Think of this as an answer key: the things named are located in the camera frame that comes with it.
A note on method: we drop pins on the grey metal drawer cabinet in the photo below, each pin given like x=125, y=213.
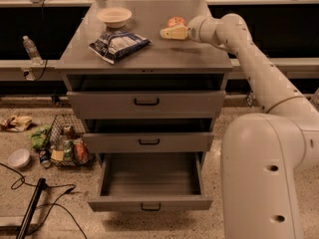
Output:
x=159, y=57

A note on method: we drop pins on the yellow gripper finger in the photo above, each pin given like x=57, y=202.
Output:
x=177, y=32

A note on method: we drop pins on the red apple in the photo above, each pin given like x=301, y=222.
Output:
x=173, y=21

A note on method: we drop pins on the grey drawer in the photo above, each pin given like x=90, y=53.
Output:
x=168, y=181
x=148, y=135
x=170, y=96

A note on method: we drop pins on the white bowl on floor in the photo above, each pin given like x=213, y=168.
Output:
x=19, y=158

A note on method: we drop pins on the blue white chip bag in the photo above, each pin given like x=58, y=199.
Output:
x=112, y=46

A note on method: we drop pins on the crumpled brown snack bag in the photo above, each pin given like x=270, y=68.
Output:
x=16, y=123

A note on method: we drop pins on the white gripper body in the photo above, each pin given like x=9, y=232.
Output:
x=195, y=29

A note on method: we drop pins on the green snack bag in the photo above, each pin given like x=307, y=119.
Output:
x=40, y=136

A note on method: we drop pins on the green can in basket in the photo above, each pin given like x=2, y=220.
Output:
x=68, y=150

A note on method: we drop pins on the grey middle drawer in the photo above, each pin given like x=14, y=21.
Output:
x=148, y=135

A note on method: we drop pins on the clear plastic water bottle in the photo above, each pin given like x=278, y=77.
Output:
x=32, y=51

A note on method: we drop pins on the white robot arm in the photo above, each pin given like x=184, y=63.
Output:
x=259, y=152

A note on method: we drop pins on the red soda can in basket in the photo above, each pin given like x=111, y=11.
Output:
x=80, y=152

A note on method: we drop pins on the wire mesh basket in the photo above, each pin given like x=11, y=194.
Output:
x=65, y=127

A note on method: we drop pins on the white bowl on cabinet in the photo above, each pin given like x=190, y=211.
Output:
x=115, y=17

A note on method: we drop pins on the grey top drawer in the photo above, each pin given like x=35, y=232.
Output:
x=170, y=96

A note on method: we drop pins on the black stand leg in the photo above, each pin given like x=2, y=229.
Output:
x=31, y=209

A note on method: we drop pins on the grey bottom drawer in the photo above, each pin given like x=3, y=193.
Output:
x=168, y=181

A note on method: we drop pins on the soda can on floor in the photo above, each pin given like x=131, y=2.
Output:
x=45, y=158

